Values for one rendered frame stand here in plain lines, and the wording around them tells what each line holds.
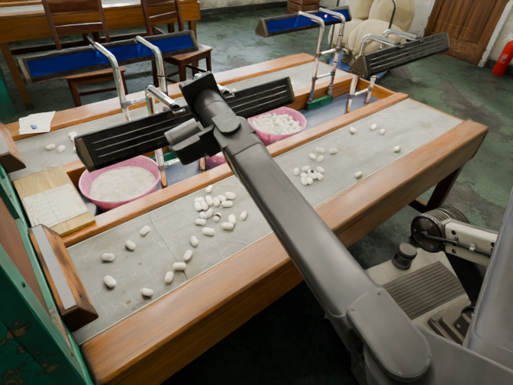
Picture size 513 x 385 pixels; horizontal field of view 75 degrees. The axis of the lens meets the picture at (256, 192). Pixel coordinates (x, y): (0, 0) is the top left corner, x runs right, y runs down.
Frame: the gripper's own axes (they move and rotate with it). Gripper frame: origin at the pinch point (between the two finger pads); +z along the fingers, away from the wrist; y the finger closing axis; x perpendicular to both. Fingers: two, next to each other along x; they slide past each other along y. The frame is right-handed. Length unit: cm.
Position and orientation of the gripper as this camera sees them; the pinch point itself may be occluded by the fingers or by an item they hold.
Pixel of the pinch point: (193, 84)
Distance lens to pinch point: 76.7
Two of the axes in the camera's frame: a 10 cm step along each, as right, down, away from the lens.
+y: 2.6, 6.3, 7.3
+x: 8.7, -4.8, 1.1
